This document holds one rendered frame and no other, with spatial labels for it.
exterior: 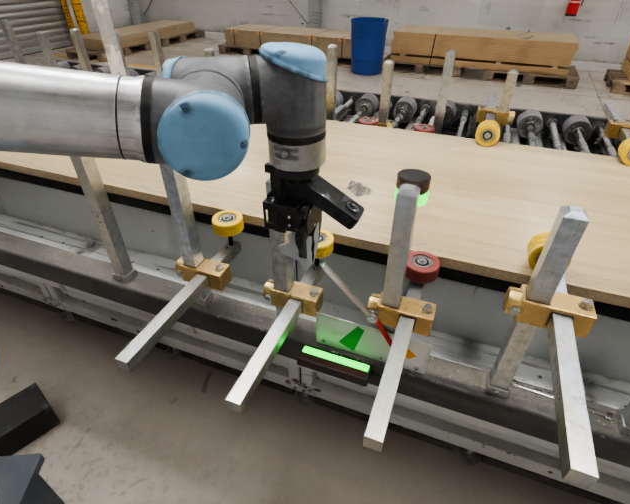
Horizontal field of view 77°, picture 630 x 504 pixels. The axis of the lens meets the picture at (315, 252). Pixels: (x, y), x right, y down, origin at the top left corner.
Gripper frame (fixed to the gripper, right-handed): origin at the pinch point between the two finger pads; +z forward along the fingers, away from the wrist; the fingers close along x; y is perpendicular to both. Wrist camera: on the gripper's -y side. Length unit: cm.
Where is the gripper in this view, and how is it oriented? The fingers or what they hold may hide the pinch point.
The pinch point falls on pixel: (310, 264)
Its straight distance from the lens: 75.2
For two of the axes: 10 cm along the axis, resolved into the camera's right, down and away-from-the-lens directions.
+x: -3.7, 5.6, -7.5
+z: 0.0, 8.0, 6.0
